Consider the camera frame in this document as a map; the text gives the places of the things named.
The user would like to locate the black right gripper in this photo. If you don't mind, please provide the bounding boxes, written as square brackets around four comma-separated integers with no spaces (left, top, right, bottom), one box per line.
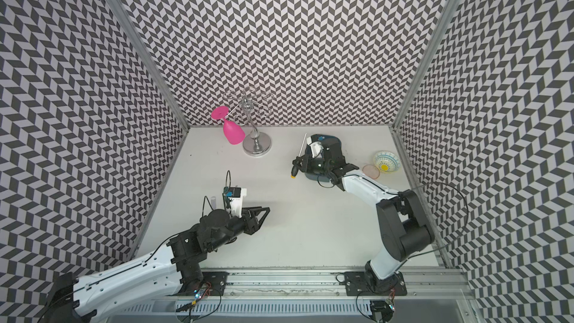
[292,154,332,175]

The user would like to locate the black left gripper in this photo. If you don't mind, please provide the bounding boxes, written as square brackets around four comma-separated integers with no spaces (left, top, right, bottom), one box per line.
[208,205,271,253]

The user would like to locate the black yellow tip screwdriver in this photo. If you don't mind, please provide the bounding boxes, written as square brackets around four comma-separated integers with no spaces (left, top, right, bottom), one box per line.
[291,133,307,179]

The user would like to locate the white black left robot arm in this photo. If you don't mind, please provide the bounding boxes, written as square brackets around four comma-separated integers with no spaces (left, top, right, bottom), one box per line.
[39,207,271,322]

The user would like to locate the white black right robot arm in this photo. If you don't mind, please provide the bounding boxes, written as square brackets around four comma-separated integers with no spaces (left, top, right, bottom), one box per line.
[291,134,435,295]

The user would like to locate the teal plastic storage box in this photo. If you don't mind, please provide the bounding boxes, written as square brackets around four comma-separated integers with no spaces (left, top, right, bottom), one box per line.
[304,134,346,182]

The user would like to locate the chrome glass holder stand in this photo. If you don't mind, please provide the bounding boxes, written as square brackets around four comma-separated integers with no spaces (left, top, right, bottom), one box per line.
[225,88,272,157]

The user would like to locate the pink transparent plastic cup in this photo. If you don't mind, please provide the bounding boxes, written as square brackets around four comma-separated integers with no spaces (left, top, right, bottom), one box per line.
[362,164,381,179]

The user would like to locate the pink plastic wine glass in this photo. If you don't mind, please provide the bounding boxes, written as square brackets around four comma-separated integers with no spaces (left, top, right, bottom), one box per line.
[211,106,245,145]

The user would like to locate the patterned ceramic bowl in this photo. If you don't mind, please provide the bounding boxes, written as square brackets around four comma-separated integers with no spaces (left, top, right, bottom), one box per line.
[373,151,402,173]

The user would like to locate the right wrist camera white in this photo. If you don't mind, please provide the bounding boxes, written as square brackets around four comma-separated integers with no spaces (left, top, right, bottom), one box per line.
[307,141,323,159]

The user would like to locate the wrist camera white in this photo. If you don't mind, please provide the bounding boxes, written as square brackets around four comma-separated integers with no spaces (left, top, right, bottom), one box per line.
[307,141,323,159]
[223,187,248,218]

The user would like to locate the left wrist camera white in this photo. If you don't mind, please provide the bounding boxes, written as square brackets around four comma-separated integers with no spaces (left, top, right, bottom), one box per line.
[223,187,248,218]

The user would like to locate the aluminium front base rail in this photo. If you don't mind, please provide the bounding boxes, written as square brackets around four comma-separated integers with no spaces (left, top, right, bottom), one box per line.
[109,267,484,322]

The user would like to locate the aluminium right corner post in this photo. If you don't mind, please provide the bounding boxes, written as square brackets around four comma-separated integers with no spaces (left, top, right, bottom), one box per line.
[392,0,460,131]

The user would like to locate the aluminium corner post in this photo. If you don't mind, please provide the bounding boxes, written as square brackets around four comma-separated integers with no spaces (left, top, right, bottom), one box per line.
[106,0,190,132]
[392,0,460,131]

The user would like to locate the aluminium left corner post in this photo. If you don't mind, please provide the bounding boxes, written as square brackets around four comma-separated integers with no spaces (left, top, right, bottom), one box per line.
[106,0,190,132]

